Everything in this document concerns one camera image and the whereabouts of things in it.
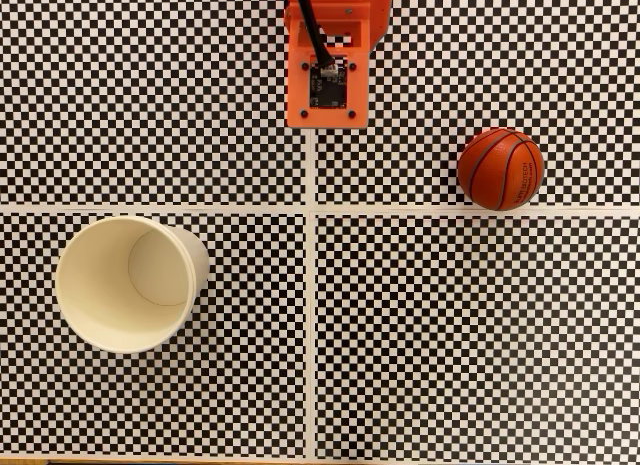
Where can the orange mini basketball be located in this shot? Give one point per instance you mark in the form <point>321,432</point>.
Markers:
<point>492,175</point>

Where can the cream paper cup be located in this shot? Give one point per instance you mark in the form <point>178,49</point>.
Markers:
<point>105,290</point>

